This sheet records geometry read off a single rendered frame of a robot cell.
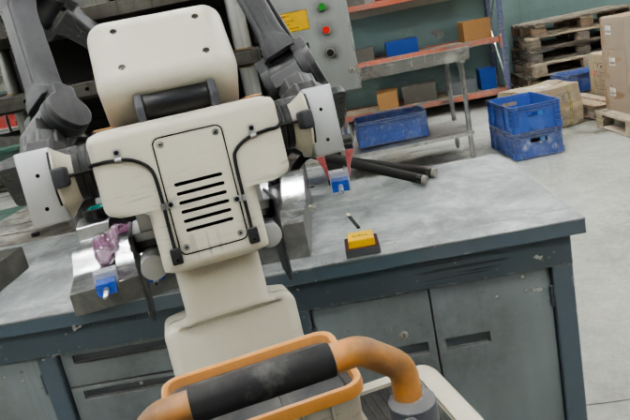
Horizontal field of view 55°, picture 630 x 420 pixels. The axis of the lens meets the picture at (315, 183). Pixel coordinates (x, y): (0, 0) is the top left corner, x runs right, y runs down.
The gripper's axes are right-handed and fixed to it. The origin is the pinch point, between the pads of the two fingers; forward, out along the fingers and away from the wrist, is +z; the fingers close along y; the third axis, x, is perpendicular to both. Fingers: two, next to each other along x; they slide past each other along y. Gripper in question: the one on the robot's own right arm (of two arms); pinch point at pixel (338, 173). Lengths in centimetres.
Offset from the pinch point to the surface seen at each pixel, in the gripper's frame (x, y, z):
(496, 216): 9.5, -35.4, 15.5
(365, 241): 18.5, -3.1, 12.3
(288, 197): -9.5, 14.7, 5.8
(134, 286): 20, 51, 12
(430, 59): -340, -86, 3
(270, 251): 13.4, 19.4, 12.2
